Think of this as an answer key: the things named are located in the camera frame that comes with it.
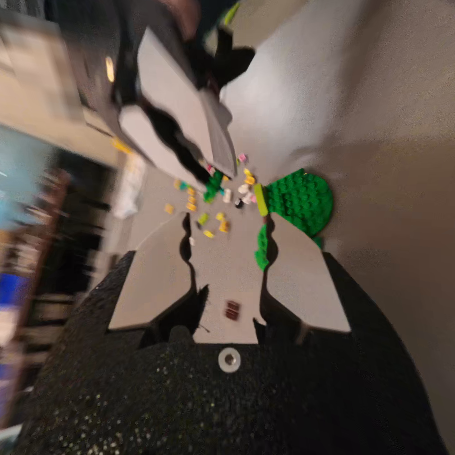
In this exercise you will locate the green lego baseplate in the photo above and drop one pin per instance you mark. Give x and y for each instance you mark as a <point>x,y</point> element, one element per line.
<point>302,199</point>

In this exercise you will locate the scattered small lego pieces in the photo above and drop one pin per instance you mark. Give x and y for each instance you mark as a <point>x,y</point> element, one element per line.
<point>223,226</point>

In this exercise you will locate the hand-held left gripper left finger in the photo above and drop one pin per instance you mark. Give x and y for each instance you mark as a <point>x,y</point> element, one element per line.
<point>156,277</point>

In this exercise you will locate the clear plastic bag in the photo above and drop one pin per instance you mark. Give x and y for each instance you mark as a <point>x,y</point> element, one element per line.
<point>128,192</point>

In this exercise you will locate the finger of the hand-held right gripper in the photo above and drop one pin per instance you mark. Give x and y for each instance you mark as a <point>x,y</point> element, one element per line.
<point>170,92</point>
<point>142,131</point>

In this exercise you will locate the person's right hand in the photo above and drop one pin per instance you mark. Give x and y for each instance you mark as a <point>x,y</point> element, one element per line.
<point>185,16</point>

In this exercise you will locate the lime lego leaf piece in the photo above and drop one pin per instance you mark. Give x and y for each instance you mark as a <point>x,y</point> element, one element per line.
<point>261,204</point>

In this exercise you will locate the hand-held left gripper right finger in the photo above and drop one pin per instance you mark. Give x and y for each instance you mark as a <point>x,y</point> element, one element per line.
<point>305,284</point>

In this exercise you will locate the green lego brick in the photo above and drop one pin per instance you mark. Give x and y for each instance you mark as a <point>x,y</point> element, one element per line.
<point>213,186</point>

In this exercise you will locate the brown lego plate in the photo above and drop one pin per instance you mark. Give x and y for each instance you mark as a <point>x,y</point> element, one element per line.
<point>233,309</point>

